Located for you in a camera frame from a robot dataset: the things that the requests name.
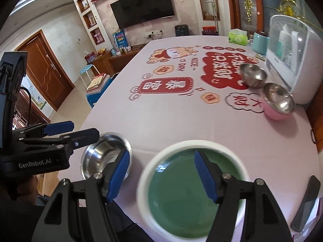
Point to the blue plastic stool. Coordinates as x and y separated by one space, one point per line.
94 98

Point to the blue round stool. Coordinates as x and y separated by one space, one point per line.
86 70

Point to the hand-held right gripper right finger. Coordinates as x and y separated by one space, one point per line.
205 179

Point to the large steel bowl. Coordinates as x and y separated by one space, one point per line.
101 156

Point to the teal container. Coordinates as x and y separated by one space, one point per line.
260 42

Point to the wall chart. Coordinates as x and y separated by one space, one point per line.
36 95

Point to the blue patterned white plate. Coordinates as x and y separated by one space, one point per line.
144 181

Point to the black television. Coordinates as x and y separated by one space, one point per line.
142 6

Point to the pink steel bowl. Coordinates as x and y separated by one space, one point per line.
277 100

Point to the white bottle sterilizer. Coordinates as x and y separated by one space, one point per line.
302 63

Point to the stack of books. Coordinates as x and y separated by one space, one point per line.
98 82

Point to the red basket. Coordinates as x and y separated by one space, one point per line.
210 30

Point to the wooden cabinet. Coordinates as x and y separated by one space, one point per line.
121 60

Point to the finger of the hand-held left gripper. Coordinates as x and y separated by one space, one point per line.
58 128
83 136

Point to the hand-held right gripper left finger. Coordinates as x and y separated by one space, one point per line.
118 179

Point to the red gift box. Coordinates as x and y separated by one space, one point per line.
90 57

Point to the printed pink tablecloth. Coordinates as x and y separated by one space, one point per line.
161 121

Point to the small steel bowl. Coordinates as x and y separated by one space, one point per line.
252 75

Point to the colourful standing box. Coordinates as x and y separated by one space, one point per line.
119 39

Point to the green plate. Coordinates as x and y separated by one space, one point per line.
176 194

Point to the green tissue box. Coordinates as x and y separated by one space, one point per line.
237 38

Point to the brown wooden door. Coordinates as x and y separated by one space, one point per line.
45 70

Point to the black smartphone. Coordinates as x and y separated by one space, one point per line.
306 204

